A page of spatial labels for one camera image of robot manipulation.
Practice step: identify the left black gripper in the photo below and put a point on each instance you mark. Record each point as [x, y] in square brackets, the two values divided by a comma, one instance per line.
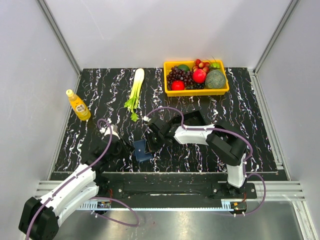
[127, 149]

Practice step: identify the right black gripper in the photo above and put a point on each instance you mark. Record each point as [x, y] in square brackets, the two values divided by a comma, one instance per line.
[150, 146]

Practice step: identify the blue leather card holder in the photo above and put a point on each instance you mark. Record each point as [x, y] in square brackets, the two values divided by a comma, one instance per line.
[141, 152]

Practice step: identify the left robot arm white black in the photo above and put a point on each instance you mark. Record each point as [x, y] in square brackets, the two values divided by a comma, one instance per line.
[41, 218]

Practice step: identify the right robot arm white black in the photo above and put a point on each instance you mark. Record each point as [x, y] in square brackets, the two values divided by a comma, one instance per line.
[227, 143]

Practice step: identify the celery stalk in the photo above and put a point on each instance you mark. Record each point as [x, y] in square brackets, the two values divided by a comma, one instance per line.
[132, 103]

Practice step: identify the yellow juice bottle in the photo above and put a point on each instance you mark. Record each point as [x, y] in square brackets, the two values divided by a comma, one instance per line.
[79, 107]

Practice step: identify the red apple front left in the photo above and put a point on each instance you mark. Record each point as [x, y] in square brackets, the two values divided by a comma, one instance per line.
[177, 85]

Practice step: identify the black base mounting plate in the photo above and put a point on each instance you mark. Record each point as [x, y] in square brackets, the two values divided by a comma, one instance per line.
[210, 189]

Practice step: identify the dark blueberry cluster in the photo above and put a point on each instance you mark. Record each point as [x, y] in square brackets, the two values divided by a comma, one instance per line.
[195, 86]

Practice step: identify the purple grape bunch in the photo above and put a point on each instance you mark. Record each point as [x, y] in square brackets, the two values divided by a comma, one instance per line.
[177, 74]

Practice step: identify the yellow plastic fruit bin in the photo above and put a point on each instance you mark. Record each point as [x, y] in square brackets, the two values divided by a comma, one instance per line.
[200, 92]

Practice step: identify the red pink peach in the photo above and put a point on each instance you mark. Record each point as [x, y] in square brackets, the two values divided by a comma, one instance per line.
[199, 76]

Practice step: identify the green avocado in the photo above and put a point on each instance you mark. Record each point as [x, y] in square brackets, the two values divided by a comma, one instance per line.
[183, 67]

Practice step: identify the green netted melon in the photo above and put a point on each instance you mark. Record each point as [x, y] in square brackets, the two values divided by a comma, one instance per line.
[215, 79]

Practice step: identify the red cherry cluster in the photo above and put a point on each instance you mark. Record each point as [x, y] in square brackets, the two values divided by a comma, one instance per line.
[203, 65]

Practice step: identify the green apple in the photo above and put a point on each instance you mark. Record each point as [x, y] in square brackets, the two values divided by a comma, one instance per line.
[214, 66]

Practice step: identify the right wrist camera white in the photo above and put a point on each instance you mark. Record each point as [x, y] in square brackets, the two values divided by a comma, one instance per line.
[146, 120]

